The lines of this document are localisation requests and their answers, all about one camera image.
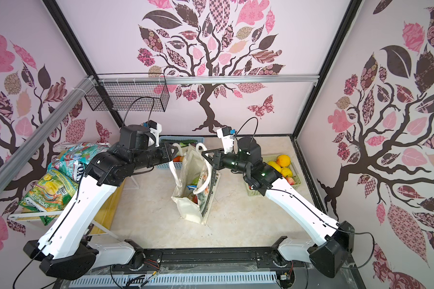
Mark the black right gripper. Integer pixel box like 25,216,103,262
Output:
202,148,251,177

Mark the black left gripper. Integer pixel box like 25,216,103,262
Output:
132,141,178,170

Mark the cream canvas grocery bag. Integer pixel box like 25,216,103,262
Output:
170,143,221,225

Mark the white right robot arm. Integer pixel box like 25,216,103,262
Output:
201,137,355,278

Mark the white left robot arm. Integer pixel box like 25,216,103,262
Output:
24,120,177,281

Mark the Fox's candy bag upper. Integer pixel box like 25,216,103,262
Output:
61,142,110,165

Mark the fox's candy bag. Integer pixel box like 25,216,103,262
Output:
48,160,87,183
61,142,110,165

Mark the Fox's candy bag lower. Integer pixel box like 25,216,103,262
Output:
48,160,87,183

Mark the green yellow snack bag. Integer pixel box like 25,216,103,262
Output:
19,169,78,212

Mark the light blue perforated basket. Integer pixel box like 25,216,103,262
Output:
159,136,204,170

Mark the green cucumber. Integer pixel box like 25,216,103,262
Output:
178,139,200,145

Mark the orange fruit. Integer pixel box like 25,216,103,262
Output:
276,155,291,168

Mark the yellow lemon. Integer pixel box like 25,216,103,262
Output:
280,167,294,178

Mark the red apple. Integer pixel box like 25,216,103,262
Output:
285,177,296,186

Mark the light green perforated basket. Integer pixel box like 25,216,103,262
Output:
262,154,301,189

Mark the wooden side shelf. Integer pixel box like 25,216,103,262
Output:
8,143,140,236

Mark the black wire wall basket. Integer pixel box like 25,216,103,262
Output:
85,72,170,112

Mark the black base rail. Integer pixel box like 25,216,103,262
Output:
110,245,352,275

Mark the white slotted cable duct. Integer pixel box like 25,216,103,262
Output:
61,272,278,289

